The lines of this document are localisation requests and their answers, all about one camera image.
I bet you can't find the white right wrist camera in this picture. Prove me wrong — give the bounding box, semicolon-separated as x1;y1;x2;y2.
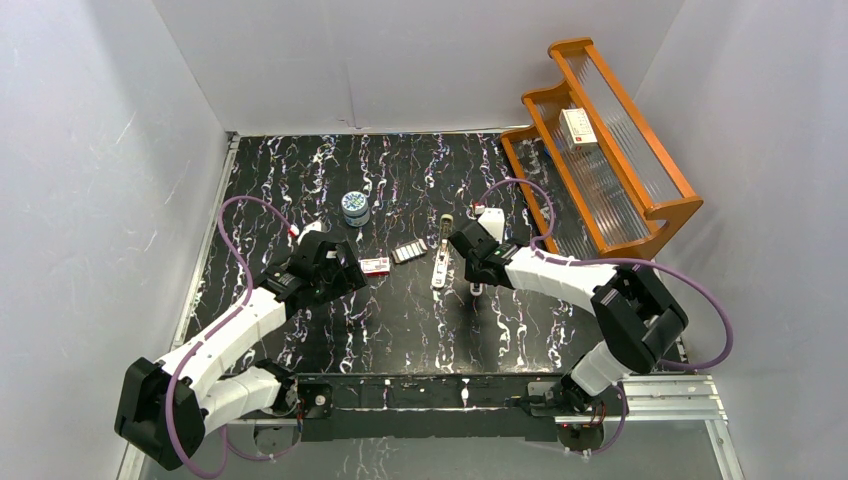
473;203;505;243

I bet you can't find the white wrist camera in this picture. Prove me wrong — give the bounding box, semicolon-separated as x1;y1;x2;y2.
473;203;505;243
288;221;327;244

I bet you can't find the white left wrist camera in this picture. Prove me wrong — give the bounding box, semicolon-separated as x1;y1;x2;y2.
288;221;327;244

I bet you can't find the grey staple tray insert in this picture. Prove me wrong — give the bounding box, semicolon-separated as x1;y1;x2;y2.
390;239;428;265

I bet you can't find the white red staple box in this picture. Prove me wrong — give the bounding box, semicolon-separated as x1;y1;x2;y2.
359;257;392;276

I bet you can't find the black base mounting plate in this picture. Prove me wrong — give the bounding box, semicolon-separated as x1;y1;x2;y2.
233;374;629;444

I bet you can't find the blue white round tin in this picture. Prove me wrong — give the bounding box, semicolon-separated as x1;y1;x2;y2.
341;191;370;228

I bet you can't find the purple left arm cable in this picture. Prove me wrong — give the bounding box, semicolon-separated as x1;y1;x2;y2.
165;195;306;480

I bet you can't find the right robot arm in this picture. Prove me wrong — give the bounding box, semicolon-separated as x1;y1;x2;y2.
448;221;688;414

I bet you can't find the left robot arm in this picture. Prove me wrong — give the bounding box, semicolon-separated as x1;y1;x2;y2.
114;230;367;471

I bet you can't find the orange wooden shelf rack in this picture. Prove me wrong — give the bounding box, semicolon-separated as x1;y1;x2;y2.
500;37;703;260

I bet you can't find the cream white stapler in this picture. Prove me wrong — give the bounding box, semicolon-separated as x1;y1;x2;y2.
431;214;453;290

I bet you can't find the white red box on shelf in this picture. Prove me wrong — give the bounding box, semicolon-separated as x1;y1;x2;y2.
559;108;598;152

